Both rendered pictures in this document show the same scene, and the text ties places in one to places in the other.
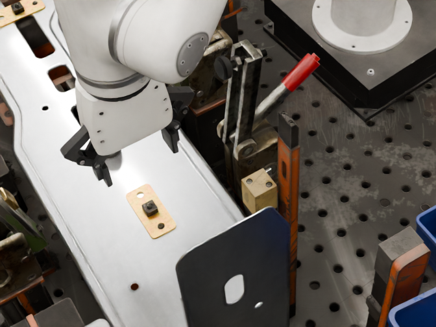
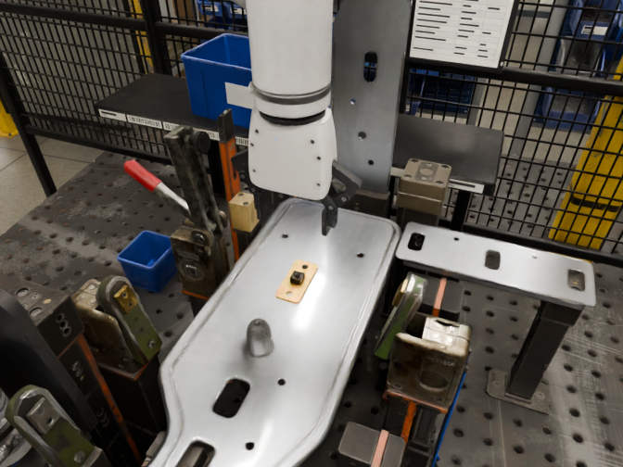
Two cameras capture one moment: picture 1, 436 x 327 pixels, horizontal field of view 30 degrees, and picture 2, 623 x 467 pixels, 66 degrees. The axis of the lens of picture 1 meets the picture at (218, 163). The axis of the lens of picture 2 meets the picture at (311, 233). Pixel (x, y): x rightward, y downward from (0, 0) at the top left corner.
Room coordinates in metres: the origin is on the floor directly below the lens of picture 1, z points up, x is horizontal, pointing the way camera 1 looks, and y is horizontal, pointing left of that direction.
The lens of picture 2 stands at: (0.93, 0.48, 1.51)
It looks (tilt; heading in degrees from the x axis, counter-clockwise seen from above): 40 degrees down; 227
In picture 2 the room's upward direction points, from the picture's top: straight up
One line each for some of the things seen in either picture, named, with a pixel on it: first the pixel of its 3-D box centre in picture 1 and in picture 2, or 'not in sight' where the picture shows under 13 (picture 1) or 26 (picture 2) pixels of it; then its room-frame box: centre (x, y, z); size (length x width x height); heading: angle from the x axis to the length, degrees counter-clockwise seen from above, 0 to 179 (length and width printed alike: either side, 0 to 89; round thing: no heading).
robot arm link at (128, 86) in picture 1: (115, 61); (290, 93); (0.60, 0.10, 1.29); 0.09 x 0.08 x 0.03; 116
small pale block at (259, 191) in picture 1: (261, 253); (252, 280); (0.58, -0.05, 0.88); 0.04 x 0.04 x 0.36; 26
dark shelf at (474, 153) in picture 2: not in sight; (288, 123); (0.29, -0.27, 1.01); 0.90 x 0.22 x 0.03; 116
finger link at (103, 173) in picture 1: (91, 167); (337, 211); (0.57, 0.15, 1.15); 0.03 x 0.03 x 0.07; 26
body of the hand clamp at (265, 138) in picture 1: (256, 205); (211, 307); (0.67, -0.05, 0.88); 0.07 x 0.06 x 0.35; 116
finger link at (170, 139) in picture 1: (176, 124); (254, 192); (0.62, 0.05, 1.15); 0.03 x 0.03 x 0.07; 26
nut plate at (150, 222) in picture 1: (150, 209); (297, 278); (0.60, 0.10, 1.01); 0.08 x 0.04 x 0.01; 26
